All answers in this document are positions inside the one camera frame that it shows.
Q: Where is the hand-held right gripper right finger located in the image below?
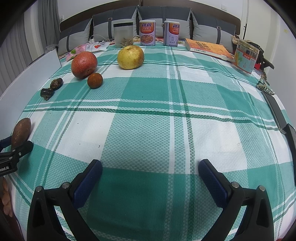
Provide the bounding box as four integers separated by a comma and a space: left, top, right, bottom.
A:
198, 159, 274, 241

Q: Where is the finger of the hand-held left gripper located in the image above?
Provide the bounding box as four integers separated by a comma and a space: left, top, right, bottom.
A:
0, 136, 12, 149
13, 141, 34, 160

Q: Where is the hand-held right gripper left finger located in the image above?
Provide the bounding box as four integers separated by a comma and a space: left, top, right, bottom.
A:
26, 159, 103, 241

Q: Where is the sweet potato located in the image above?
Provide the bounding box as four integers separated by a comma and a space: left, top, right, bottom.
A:
11, 118, 31, 151

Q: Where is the white cardboard box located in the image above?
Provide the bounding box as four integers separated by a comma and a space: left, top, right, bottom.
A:
0, 49, 62, 100

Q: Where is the red apple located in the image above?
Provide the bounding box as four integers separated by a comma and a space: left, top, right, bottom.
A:
71, 51, 98, 80

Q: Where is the yellow pear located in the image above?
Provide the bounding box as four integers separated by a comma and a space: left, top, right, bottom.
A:
117, 45, 145, 70

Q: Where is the green checked cloth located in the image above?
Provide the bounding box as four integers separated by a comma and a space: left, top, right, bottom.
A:
5, 43, 296, 241

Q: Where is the long black remote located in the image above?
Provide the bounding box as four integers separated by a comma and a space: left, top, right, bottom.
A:
263, 91, 289, 135

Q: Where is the grey curtain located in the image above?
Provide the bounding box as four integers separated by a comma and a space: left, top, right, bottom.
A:
0, 0, 60, 77

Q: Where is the small dark orange fruit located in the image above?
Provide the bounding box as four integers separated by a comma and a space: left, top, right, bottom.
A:
87, 73, 103, 89

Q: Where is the pink snack packet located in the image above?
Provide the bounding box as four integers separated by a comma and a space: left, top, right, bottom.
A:
66, 45, 90, 62

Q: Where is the grey pillow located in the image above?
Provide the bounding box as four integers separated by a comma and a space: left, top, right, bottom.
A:
92, 9, 139, 43
190, 11, 237, 45
136, 6, 192, 40
57, 19, 93, 56

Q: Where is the white printed packet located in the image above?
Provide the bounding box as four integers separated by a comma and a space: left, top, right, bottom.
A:
85, 42, 109, 52

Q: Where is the clear round labelled tin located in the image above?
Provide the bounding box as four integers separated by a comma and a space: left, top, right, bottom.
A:
232, 39, 258, 77

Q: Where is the orange book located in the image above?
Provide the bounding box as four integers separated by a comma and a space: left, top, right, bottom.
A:
184, 38, 234, 63

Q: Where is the dark bag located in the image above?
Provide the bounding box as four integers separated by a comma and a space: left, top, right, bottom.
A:
250, 42, 275, 70

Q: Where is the clear jar with black lid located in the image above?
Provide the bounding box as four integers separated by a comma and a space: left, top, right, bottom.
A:
113, 22, 134, 49

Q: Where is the labelled food can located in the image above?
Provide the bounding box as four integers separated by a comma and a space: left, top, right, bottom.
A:
163, 20, 180, 47
139, 20, 155, 46

